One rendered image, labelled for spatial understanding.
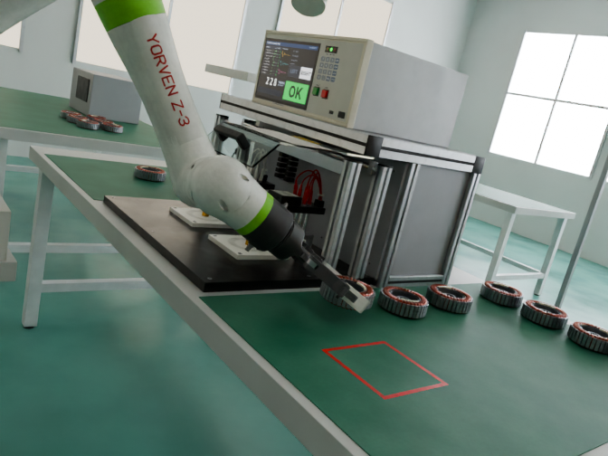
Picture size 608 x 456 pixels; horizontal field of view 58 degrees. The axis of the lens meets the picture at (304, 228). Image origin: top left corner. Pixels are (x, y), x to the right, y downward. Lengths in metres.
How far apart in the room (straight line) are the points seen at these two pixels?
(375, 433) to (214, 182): 0.47
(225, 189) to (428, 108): 0.73
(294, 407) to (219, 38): 5.93
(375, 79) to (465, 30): 7.94
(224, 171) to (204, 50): 5.57
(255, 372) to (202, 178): 0.33
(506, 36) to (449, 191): 7.49
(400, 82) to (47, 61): 4.85
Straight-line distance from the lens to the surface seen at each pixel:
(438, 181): 1.45
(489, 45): 9.03
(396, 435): 0.82
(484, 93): 8.87
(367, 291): 1.13
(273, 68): 1.61
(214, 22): 6.54
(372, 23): 7.87
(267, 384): 0.88
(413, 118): 1.48
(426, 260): 1.52
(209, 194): 0.94
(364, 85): 1.34
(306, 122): 1.40
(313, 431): 0.81
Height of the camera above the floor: 1.16
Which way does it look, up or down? 13 degrees down
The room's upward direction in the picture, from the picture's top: 13 degrees clockwise
